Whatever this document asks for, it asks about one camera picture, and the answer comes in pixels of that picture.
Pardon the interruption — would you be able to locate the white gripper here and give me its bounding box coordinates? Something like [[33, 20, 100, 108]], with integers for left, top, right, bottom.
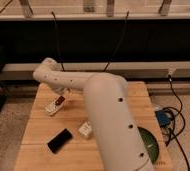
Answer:
[[50, 85, 68, 95]]

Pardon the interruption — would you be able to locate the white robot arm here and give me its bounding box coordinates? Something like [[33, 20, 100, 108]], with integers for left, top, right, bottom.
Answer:
[[33, 58, 155, 171]]

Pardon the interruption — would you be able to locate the small white box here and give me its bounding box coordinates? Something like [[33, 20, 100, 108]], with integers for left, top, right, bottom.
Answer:
[[78, 121, 92, 139]]

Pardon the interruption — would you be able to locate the black rectangular block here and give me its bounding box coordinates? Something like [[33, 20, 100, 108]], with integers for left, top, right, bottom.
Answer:
[[47, 129, 72, 153]]

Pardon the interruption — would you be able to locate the dark green plate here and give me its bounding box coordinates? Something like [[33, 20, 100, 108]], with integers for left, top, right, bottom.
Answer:
[[138, 127, 159, 163]]

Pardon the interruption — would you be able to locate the blue device on floor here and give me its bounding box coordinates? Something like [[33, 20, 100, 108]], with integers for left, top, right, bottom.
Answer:
[[155, 110, 170, 127]]

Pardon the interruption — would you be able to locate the black cable left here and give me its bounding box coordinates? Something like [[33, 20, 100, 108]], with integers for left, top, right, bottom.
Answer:
[[50, 11, 66, 73]]

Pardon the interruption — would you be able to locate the black cable right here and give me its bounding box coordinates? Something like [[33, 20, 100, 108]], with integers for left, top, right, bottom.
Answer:
[[102, 10, 130, 73]]

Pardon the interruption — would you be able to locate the black floor cable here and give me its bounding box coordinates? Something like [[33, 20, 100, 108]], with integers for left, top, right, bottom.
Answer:
[[159, 74, 190, 171]]

